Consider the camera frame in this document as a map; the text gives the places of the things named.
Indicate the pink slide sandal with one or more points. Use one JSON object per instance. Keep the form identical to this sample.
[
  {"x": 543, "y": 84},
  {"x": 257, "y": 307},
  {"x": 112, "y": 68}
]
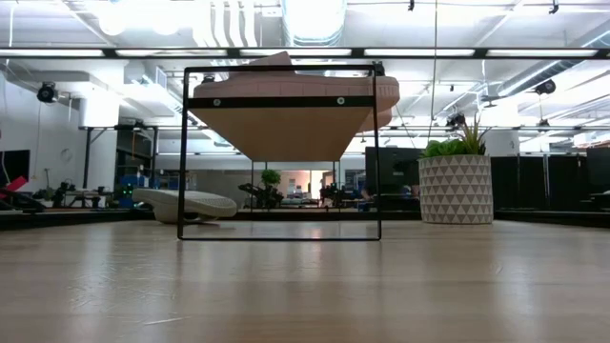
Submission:
[{"x": 290, "y": 86}]

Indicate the grey slide sandal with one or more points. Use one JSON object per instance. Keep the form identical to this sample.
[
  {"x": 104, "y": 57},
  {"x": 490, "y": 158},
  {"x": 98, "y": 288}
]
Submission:
[{"x": 190, "y": 202}]

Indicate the small background potted plant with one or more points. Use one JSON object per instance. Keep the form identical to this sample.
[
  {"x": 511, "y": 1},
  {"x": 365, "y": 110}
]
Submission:
[{"x": 270, "y": 177}]

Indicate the black background monitor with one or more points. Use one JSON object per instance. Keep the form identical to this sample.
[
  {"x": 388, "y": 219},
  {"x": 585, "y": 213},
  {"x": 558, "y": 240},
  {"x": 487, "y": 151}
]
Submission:
[{"x": 393, "y": 167}]

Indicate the green plant in patterned pot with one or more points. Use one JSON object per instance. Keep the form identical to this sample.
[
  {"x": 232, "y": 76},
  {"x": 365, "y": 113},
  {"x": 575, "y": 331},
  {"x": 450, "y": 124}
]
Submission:
[{"x": 455, "y": 188}]

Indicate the black ceiling spotlight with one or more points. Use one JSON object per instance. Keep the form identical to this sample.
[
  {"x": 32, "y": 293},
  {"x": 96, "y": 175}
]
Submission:
[
  {"x": 455, "y": 120},
  {"x": 46, "y": 92},
  {"x": 545, "y": 86}
]

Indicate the black overhead rig beam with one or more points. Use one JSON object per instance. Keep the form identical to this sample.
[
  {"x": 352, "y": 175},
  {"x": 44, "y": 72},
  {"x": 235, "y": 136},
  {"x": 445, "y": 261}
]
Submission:
[{"x": 481, "y": 53}]

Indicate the black office partition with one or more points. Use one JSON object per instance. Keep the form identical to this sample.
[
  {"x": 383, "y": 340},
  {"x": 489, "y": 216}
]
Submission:
[{"x": 534, "y": 183}]

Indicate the red and black background object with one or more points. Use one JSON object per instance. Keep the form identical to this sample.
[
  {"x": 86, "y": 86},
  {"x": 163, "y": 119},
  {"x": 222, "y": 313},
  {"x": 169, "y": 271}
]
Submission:
[{"x": 19, "y": 201}]

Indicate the wooden shelf with black frame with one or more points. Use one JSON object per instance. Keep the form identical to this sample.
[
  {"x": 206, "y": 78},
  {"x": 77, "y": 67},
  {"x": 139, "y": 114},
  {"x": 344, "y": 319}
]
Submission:
[{"x": 286, "y": 133}]

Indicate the silver ventilation duct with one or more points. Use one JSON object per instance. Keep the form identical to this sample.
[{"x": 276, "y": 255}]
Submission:
[{"x": 314, "y": 21}]

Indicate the black metal table frame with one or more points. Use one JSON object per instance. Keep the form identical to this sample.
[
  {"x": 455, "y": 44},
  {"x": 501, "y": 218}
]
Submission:
[{"x": 95, "y": 216}]

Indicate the black wall screen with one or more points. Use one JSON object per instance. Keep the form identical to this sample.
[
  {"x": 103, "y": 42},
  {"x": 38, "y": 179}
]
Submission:
[{"x": 14, "y": 166}]

